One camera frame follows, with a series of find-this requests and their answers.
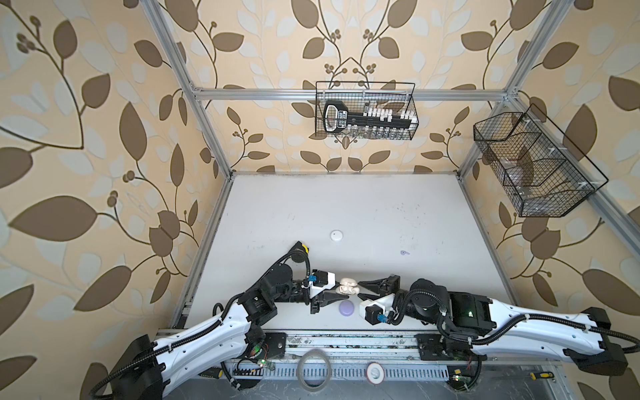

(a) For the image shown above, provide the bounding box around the white earbud charging case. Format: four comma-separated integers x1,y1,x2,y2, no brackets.
330,230,343,242

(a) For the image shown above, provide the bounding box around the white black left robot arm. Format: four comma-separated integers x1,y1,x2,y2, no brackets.
88,244,348,399

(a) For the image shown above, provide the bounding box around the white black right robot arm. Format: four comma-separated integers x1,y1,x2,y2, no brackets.
358,275,639,376

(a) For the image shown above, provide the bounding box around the purple round disc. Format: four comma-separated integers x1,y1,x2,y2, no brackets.
338,300,355,317

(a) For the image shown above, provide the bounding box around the black yellow tape measure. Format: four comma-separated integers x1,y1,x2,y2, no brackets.
290,241,309,263

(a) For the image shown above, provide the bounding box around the grey tape roll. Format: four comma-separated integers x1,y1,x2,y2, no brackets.
295,349,333,393

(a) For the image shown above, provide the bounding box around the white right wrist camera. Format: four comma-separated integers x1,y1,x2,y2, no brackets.
358,294,399,326

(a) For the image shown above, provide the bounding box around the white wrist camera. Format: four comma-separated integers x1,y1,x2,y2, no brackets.
308,269,336,299
358,294,399,326

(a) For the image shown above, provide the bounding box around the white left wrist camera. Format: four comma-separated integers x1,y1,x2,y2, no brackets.
308,269,336,299

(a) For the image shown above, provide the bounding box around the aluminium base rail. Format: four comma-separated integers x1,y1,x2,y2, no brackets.
149,327,563,383

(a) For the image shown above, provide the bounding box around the black socket set rail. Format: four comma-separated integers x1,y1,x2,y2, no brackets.
320,101,419,136

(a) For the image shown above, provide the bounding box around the wire basket with socket set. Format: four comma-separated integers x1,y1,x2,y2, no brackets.
314,80,419,141

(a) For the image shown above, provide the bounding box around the yellow handled screwdriver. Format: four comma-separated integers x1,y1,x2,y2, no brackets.
505,371,555,381

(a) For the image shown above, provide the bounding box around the empty black wire basket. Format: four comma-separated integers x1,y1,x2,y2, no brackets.
473,103,609,218

